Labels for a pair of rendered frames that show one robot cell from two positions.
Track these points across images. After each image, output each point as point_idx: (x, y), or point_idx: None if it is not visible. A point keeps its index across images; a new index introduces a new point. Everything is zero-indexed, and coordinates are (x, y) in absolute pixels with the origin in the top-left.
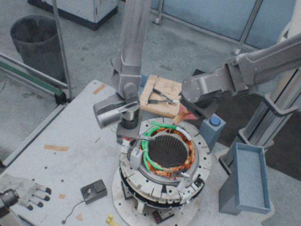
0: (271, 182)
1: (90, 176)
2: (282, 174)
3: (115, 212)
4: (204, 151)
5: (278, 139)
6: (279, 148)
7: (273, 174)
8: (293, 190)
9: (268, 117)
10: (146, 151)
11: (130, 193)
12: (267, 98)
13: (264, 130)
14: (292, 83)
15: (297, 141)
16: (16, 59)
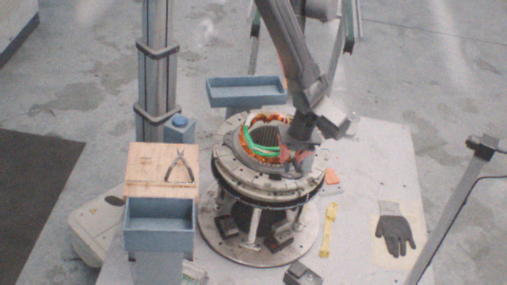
0: (91, 187)
1: None
2: (73, 173)
3: (310, 252)
4: (249, 115)
5: (8, 175)
6: (25, 174)
7: (77, 184)
8: (97, 163)
9: (172, 62)
10: None
11: (287, 231)
12: (159, 51)
13: (175, 79)
14: (169, 10)
15: (8, 153)
16: None
